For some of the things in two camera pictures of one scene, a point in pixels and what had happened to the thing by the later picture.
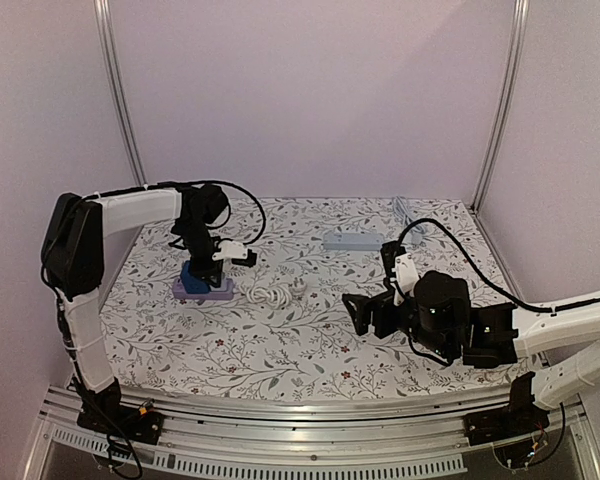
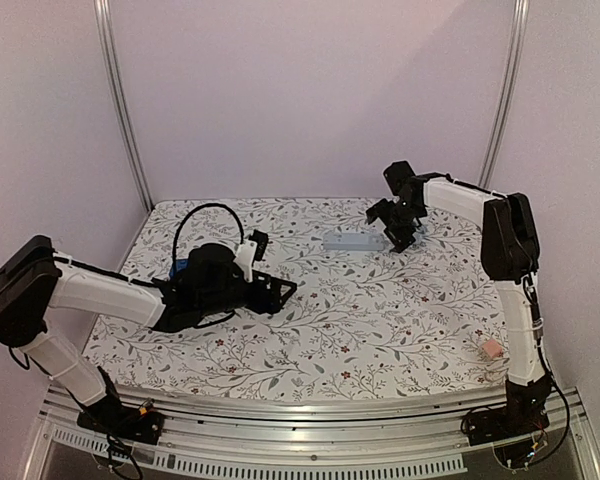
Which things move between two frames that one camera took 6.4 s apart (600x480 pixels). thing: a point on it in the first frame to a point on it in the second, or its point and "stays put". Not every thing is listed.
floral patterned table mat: (288, 327) stays put
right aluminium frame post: (517, 42) stays put
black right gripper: (380, 317) to (400, 228)
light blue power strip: (352, 241) stays put
